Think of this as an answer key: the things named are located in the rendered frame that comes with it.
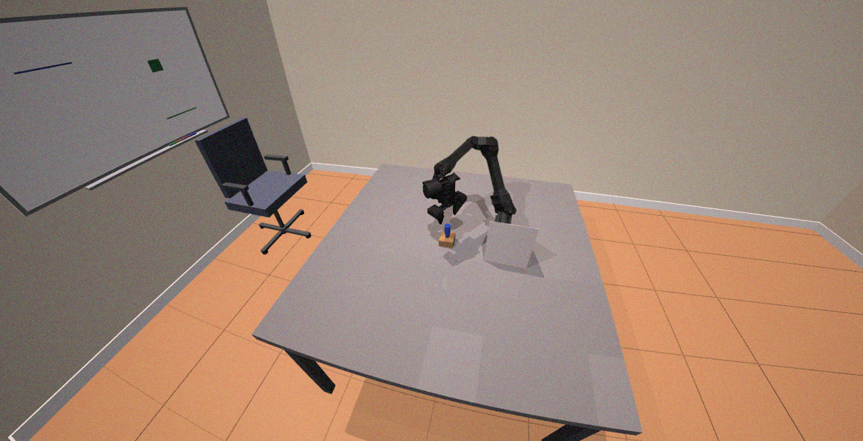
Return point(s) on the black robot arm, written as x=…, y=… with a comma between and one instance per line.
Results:
x=488, y=146

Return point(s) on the orange square block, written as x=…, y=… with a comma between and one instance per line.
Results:
x=447, y=242

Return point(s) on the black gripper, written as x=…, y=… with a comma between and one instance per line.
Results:
x=457, y=199

